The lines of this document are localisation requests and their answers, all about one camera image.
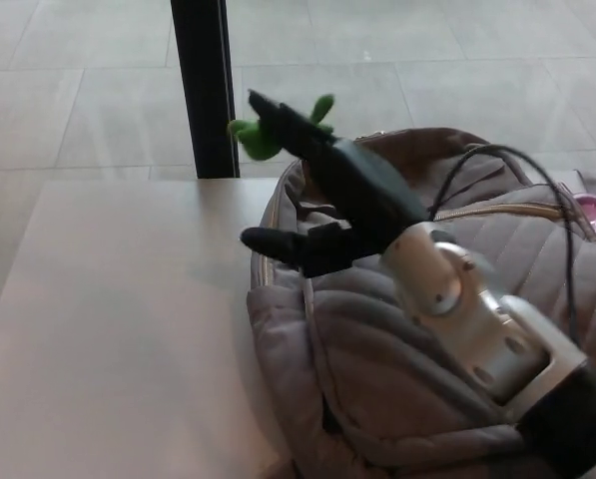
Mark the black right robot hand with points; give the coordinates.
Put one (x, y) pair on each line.
(372, 204)

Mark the grey quilted backpack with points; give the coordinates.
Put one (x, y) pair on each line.
(357, 349)

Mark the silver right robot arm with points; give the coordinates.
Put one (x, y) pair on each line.
(477, 309)

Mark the black window frame post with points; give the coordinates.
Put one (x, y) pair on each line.
(205, 90)

